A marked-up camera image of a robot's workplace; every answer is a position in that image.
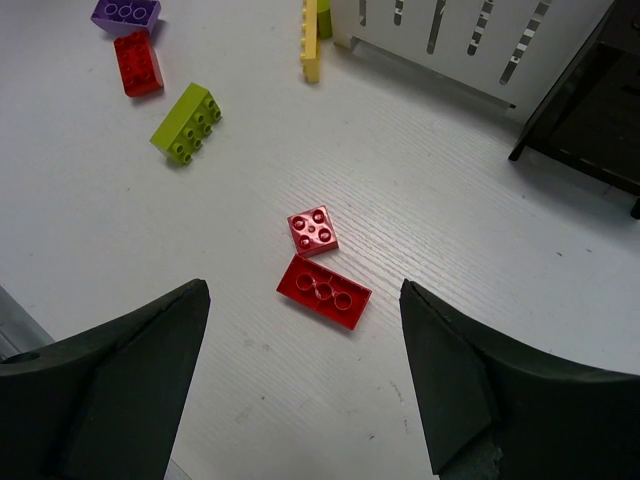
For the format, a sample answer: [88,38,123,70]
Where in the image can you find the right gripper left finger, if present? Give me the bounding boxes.
[1,279,210,479]

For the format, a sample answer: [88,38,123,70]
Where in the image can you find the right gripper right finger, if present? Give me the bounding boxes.
[399,280,639,479]

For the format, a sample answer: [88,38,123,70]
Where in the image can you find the red lego brick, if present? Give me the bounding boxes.
[276,255,371,331]
[113,30,164,98]

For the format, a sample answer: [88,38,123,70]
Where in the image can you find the small red square lego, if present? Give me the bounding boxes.
[287,205,339,257]

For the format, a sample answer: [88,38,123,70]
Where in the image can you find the purple lego brick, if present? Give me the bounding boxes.
[90,0,161,37]

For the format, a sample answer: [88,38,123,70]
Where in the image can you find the green long lego brick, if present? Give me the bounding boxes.
[150,83,222,166]

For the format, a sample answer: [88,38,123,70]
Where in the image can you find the black double bin container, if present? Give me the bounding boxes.
[509,0,639,197]

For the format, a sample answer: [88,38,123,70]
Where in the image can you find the white double bin container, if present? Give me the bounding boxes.
[331,0,612,123]

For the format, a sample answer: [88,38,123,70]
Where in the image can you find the long yellow lego brick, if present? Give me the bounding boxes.
[300,0,320,84]

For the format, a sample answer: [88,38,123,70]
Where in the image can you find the green lego by white bin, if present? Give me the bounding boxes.
[317,0,333,39]

